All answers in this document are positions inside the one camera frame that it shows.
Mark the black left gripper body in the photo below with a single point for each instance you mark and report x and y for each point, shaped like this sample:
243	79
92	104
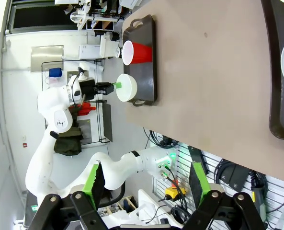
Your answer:
87	89

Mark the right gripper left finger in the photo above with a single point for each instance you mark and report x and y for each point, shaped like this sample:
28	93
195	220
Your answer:
94	187

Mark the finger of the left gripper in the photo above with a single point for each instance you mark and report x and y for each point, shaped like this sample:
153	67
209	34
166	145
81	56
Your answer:
108	88

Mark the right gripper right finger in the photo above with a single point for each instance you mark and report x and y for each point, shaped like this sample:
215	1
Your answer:
199	182

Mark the red plastic cup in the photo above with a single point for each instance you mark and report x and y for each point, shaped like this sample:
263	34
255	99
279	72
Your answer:
141	54

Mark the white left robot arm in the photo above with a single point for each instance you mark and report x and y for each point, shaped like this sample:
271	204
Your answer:
60	115

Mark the red plastic clamp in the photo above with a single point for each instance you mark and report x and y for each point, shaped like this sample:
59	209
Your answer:
85	109

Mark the yellow emergency stop box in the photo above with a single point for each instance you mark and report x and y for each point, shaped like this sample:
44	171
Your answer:
173	192

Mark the black power brick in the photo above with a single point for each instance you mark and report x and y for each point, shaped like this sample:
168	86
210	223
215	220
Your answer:
231	176

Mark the black flat panel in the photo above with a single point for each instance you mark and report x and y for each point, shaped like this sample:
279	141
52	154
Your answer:
107	122

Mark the blue box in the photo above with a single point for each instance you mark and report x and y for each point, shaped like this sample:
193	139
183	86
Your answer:
55	72

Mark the white cardboard box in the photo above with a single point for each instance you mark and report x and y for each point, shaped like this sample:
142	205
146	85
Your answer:
89	51

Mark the dark brown serving tray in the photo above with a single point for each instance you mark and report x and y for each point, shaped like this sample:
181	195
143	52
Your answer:
146	74
274	72

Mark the white appliance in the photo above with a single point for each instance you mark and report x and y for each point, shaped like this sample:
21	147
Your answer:
105	45

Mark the dark green cloth bag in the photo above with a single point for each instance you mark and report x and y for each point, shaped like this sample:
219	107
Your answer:
67	143

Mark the grey handheld enabling device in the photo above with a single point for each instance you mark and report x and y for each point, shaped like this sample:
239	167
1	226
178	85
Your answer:
258	203

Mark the white cluttered shelf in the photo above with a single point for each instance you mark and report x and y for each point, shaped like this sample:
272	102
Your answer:
94	16

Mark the dark window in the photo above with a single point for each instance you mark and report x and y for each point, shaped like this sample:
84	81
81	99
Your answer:
43	18

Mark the black table bracket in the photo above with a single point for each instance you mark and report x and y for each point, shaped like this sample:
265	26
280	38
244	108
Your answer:
196	158

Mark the grey metal wall panel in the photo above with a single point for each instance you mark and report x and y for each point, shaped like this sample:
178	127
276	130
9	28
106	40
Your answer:
47	58

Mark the white slatted wall panel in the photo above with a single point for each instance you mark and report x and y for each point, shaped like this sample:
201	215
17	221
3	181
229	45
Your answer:
278	191

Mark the white wall conduit pipe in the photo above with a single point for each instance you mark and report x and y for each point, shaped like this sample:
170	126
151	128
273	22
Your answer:
5	119

